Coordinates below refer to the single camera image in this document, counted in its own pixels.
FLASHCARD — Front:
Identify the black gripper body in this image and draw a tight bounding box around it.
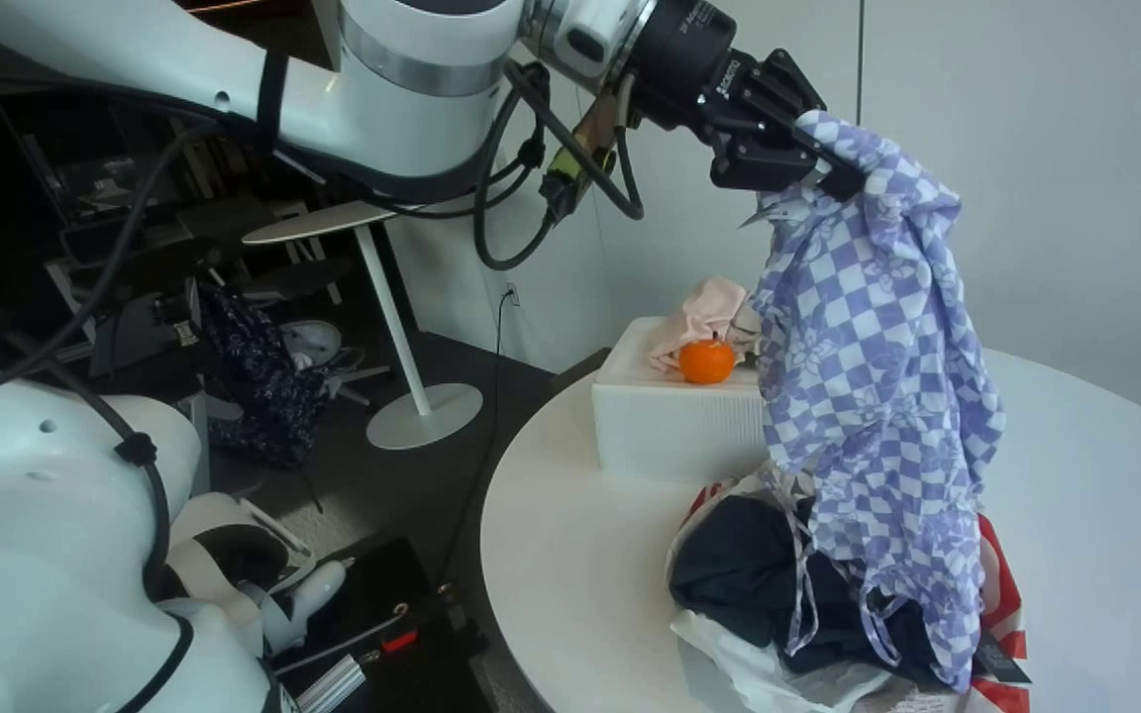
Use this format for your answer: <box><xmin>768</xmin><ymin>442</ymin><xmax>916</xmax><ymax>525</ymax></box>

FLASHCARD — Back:
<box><xmin>693</xmin><ymin>49</ymin><xmax>828</xmax><ymax>154</ymax></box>

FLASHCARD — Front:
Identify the pale pink garment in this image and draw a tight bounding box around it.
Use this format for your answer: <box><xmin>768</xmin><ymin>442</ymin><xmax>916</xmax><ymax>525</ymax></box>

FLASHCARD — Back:
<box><xmin>647</xmin><ymin>275</ymin><xmax>762</xmax><ymax>379</ymax></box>

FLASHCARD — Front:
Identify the purple white checkered cloth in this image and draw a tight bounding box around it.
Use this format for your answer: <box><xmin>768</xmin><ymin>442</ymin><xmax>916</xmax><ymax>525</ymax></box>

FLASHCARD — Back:
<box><xmin>742</xmin><ymin>108</ymin><xmax>1009</xmax><ymax>697</ymax></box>

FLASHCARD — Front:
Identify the dark navy garment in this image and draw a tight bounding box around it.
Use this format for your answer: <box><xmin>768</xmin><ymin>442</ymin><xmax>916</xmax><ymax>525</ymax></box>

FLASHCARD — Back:
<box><xmin>667</xmin><ymin>490</ymin><xmax>958</xmax><ymax>693</ymax></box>

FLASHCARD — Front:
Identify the orange fruit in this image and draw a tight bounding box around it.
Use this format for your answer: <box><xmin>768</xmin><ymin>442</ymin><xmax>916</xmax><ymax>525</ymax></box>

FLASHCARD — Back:
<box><xmin>677</xmin><ymin>337</ymin><xmax>742</xmax><ymax>388</ymax></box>

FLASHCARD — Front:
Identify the white plastic storage box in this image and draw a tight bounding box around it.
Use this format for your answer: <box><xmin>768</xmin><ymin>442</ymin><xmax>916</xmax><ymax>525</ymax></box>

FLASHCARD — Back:
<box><xmin>590</xmin><ymin>313</ymin><xmax>789</xmax><ymax>487</ymax></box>

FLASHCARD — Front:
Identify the small white side table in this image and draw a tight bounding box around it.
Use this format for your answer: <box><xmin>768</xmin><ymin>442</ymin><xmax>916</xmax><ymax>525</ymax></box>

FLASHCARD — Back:
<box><xmin>236</xmin><ymin>193</ymin><xmax>487</xmax><ymax>457</ymax></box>

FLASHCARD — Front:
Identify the dark patterned fabric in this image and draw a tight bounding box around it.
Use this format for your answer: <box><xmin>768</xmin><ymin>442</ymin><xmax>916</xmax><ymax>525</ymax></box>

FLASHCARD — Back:
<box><xmin>191</xmin><ymin>275</ymin><xmax>340</xmax><ymax>474</ymax></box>

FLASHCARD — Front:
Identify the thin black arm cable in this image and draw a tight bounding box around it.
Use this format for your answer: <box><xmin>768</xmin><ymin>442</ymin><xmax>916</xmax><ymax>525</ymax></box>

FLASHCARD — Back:
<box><xmin>466</xmin><ymin>55</ymin><xmax>651</xmax><ymax>279</ymax></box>

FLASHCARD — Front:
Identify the red handled screwdriver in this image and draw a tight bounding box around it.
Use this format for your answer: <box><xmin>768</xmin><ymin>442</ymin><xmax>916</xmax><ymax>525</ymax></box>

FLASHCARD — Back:
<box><xmin>268</xmin><ymin>622</ymin><xmax>424</xmax><ymax>681</ymax></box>

